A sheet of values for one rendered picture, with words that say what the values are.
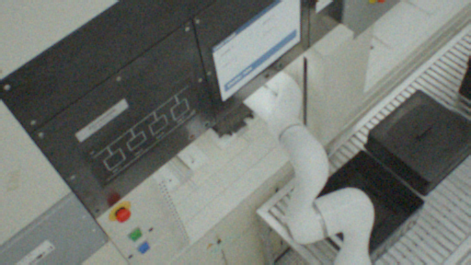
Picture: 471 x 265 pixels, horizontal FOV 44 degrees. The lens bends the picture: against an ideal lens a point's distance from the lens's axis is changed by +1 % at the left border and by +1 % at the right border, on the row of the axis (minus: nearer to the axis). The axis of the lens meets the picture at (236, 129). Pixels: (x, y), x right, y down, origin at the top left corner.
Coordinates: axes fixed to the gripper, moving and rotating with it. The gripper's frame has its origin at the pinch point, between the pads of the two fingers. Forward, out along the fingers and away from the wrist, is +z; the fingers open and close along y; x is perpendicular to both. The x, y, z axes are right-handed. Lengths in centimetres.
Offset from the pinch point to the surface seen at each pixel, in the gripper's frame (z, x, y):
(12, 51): -29, 79, -56
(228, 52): -30, 42, -15
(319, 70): -33.5, 11.8, 14.2
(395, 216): -69, -43, 17
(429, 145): -61, -34, 43
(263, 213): -35, -44, -14
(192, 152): -4.9, -30.6, -19.8
